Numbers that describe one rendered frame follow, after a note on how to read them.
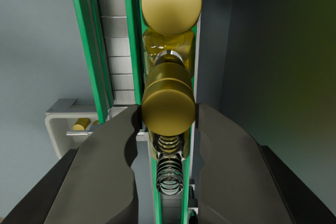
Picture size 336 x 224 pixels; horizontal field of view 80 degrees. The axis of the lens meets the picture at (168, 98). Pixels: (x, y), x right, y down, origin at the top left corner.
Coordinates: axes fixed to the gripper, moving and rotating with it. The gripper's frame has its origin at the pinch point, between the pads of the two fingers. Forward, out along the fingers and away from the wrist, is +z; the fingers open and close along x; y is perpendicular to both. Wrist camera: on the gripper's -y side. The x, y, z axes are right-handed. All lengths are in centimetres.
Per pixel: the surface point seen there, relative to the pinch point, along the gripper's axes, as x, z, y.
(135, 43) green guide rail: -5.4, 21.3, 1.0
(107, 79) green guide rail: -12.9, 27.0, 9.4
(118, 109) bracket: -12.4, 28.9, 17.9
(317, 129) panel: 12.0, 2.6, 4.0
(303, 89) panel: 12.0, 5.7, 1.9
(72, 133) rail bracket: -20.1, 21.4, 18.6
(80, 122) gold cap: -27, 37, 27
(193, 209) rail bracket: 4.9, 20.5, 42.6
